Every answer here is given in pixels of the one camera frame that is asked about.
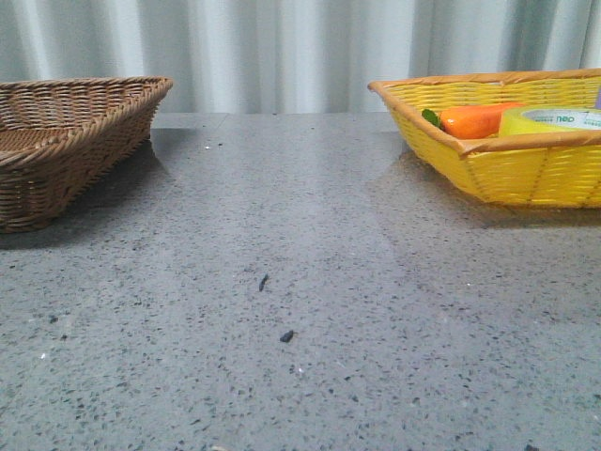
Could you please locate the yellow tape roll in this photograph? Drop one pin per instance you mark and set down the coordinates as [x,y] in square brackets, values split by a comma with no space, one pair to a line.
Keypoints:
[529,120]

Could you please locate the white curtain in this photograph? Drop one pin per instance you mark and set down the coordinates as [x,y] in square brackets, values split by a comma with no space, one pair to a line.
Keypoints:
[291,56]

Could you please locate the orange toy carrot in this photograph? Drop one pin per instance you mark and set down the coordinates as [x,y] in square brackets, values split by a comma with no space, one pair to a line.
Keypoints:
[469,121]

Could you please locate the brown wicker basket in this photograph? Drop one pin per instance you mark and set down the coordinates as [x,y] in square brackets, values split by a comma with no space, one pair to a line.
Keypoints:
[58,137]

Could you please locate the yellow wicker basket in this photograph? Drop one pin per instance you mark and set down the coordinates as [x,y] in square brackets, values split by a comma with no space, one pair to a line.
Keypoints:
[546,169]

